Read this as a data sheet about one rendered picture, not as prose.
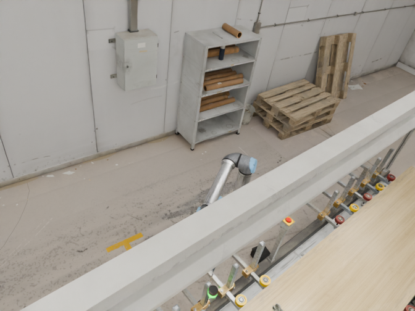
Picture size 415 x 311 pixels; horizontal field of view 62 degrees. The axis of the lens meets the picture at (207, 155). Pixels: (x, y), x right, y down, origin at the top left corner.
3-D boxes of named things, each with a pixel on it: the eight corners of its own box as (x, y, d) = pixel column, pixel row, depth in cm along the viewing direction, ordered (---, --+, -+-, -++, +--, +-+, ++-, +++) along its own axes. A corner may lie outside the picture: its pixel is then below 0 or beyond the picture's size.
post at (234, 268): (221, 298, 262) (232, 264, 232) (224, 296, 264) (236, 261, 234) (224, 302, 261) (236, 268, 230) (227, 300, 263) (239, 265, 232)
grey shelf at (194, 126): (175, 133, 516) (184, 31, 417) (222, 119, 563) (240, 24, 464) (191, 150, 491) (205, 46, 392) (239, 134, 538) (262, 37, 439)
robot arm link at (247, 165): (226, 210, 321) (242, 149, 273) (244, 217, 317) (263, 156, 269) (220, 222, 309) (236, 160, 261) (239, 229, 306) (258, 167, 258)
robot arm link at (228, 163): (227, 145, 272) (193, 213, 230) (242, 150, 270) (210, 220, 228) (226, 155, 281) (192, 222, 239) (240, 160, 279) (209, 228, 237)
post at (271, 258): (267, 259, 286) (281, 225, 258) (270, 256, 289) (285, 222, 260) (270, 263, 284) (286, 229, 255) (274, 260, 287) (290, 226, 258)
